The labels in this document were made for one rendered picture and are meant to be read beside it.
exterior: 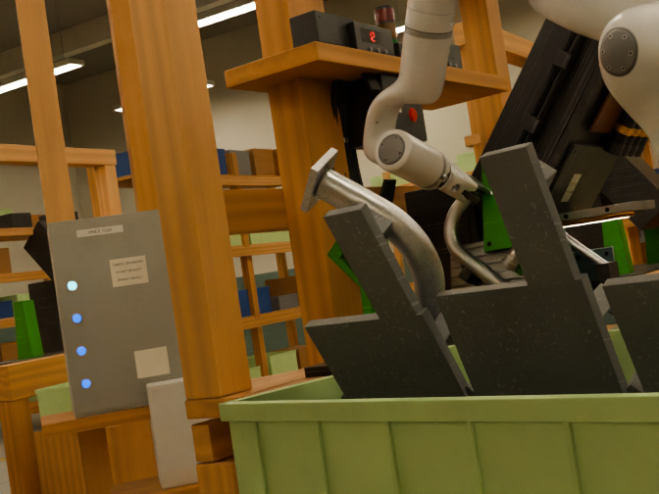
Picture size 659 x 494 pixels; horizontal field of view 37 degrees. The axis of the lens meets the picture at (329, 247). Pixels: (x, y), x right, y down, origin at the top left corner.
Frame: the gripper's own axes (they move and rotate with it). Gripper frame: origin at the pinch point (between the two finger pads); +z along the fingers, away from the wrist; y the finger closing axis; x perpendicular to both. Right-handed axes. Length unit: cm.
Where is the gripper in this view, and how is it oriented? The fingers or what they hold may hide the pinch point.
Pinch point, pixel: (470, 189)
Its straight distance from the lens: 215.3
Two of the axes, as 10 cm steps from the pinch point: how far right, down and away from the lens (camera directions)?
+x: -5.9, 7.7, 2.4
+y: -5.5, -6.0, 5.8
